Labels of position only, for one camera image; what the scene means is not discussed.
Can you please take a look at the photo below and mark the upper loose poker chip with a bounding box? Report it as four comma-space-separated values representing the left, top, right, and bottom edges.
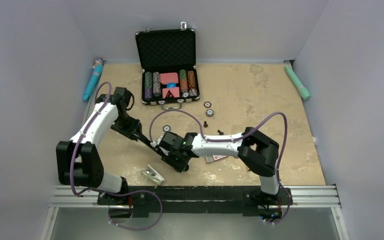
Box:
203, 101, 212, 109

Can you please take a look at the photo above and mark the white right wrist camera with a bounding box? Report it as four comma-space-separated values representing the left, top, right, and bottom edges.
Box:
151, 135, 166, 155

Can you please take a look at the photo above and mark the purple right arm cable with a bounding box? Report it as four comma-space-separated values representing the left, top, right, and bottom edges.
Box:
148, 109, 289, 186

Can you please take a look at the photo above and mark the grey loose poker chip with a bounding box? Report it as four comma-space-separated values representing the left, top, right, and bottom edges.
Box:
205, 108, 214, 117

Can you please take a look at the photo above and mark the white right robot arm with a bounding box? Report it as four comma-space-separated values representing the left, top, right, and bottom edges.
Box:
153, 127, 281, 204

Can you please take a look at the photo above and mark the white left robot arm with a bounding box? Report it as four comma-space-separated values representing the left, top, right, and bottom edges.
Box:
56, 87, 151, 205

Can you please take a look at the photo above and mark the black stapler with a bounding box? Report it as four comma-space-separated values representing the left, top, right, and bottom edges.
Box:
140, 137, 166, 158

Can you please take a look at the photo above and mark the black poker chip case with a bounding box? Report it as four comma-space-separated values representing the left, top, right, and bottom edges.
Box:
135, 21, 201, 106

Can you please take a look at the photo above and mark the red white staple box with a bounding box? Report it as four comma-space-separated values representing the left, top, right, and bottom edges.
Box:
204, 155, 227, 164

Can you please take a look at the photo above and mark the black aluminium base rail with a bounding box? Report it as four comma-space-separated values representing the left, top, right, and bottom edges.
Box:
50, 185, 341, 221

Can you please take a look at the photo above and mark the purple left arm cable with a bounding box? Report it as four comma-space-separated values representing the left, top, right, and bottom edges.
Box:
69, 81, 113, 197

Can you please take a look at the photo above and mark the green marker pen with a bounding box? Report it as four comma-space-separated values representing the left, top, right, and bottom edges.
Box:
284, 65, 311, 100

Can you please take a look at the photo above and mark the blue marker pen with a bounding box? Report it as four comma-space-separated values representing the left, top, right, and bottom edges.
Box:
82, 57, 106, 102

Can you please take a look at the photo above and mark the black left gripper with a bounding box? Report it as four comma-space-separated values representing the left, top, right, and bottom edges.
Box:
109, 113, 142, 143

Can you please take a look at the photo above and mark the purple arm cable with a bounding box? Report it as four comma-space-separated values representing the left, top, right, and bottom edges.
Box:
69, 81, 113, 197
148, 109, 289, 186

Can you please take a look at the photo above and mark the poker chip near stapler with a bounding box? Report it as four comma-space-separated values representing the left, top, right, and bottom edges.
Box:
163, 125, 171, 132

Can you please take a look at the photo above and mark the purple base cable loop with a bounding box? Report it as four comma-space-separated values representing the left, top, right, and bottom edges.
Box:
108, 190, 164, 232

